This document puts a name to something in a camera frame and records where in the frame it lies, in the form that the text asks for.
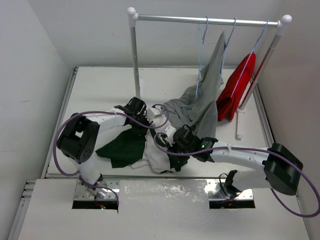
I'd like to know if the grey t shirt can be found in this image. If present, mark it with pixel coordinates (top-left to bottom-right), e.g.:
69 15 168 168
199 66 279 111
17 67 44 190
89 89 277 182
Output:
163 32 226 139

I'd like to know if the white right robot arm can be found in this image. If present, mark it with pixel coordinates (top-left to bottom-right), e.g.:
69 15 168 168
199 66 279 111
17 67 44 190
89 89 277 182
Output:
153 125 303 196

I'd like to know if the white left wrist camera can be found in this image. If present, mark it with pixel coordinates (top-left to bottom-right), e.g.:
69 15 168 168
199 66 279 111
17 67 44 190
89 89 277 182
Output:
146 107 162 121

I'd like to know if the red t shirt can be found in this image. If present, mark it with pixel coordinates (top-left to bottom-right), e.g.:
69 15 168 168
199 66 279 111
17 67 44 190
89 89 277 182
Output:
216 52 256 122

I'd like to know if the aluminium table frame rail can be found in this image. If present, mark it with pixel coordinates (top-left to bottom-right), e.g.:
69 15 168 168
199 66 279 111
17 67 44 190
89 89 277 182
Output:
7 66 79 240

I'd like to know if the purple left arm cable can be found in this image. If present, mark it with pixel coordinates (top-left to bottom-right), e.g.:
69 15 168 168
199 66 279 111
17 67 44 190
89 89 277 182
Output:
52 103 170 201

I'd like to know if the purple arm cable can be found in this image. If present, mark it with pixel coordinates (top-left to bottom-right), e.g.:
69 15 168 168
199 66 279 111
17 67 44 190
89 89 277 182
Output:
153 132 320 219
52 103 170 201

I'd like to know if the light blue hanger with red shirt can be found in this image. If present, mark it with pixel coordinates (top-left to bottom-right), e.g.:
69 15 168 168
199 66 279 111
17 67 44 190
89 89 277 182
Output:
230 20 269 98

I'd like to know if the light blue hanger with grey shirt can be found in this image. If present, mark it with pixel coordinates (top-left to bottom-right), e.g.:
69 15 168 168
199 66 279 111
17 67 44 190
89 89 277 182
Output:
220 17 237 75

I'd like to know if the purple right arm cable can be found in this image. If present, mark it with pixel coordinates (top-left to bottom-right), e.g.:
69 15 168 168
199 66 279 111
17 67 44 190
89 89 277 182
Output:
153 132 320 219

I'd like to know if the green and white t shirt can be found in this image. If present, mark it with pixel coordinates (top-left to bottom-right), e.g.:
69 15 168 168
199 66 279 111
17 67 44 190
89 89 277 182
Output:
95 116 189 174

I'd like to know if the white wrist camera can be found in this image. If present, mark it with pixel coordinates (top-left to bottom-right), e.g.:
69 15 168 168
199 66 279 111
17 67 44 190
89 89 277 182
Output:
160 126 177 147
146 107 162 121

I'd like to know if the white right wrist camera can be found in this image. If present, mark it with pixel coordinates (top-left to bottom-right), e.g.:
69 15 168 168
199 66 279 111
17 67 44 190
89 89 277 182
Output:
160 126 177 147

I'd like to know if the shiny metal base plate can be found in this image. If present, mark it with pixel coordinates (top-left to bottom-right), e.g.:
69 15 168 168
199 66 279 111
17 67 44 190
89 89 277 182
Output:
74 178 256 202

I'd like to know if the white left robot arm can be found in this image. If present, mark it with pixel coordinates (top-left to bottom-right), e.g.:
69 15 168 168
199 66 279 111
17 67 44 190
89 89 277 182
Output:
53 97 158 186

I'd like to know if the white metal clothes rack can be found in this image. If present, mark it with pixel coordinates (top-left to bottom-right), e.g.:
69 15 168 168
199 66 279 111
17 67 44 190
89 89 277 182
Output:
126 7 292 141

